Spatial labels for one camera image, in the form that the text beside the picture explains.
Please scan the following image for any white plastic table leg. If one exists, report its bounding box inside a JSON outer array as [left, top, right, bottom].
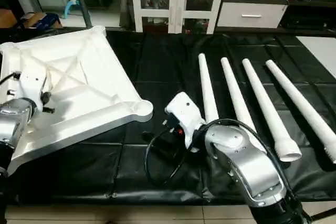
[[198, 52, 221, 125], [220, 57, 259, 138], [241, 58, 303, 163], [265, 59, 336, 165]]

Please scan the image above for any white plastic table top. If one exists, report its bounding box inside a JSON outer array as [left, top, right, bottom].
[[0, 26, 154, 175]]

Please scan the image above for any black work mat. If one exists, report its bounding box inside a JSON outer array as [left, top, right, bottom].
[[0, 29, 336, 206]]

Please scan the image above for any white drawer unit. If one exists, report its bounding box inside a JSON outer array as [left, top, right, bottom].
[[216, 1, 289, 29]]

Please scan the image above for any blue plastic bag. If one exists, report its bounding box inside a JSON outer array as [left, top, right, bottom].
[[40, 14, 62, 28]]

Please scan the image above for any white flat board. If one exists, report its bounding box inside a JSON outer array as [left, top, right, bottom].
[[296, 36, 336, 78]]

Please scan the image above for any brown cardboard box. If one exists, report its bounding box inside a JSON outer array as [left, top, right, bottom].
[[21, 12, 49, 29]]

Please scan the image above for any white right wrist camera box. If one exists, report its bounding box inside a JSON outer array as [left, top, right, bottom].
[[164, 92, 206, 150]]

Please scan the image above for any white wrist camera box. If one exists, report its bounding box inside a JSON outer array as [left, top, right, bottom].
[[17, 68, 50, 108], [164, 92, 206, 150]]

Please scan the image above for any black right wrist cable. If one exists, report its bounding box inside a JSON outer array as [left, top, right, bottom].
[[144, 119, 253, 186]]

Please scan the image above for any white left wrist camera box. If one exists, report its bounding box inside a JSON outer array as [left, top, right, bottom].
[[17, 68, 50, 108]]

